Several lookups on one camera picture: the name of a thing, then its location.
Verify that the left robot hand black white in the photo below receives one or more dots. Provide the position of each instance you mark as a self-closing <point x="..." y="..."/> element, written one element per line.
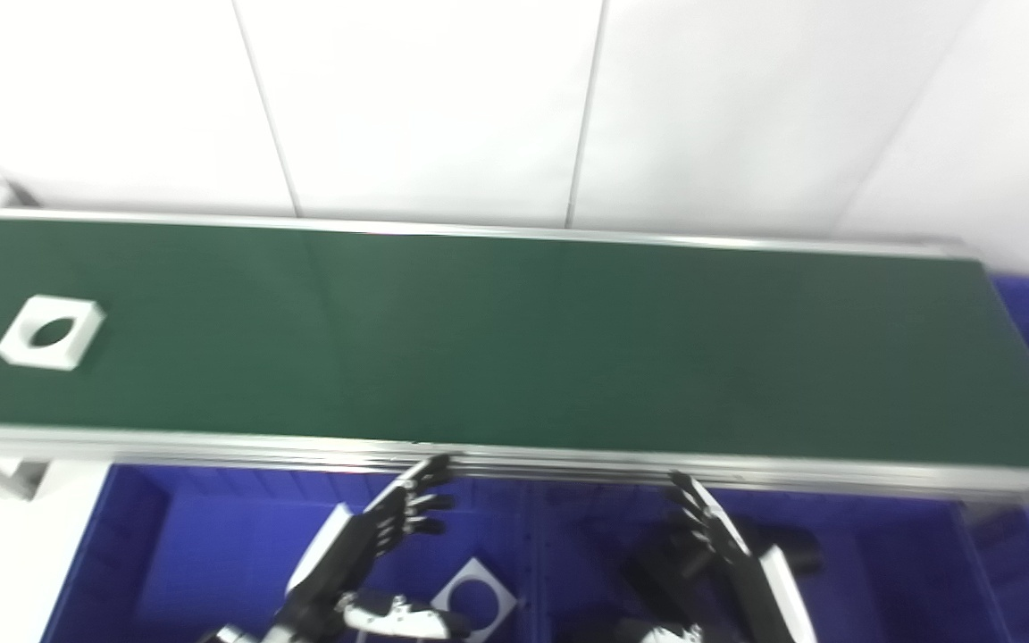
<point x="349" y="558"/>

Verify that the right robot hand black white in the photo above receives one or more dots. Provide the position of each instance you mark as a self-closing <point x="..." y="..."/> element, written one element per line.
<point x="747" y="580"/>

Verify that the white square part round hole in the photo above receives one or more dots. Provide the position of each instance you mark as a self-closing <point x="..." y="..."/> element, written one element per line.
<point x="498" y="598"/>
<point x="77" y="335"/>

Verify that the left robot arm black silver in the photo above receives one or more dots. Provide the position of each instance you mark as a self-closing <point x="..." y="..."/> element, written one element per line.
<point x="246" y="636"/>

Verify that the green conveyor belt aluminium frame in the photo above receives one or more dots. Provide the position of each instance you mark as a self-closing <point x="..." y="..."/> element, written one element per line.
<point x="514" y="339"/>

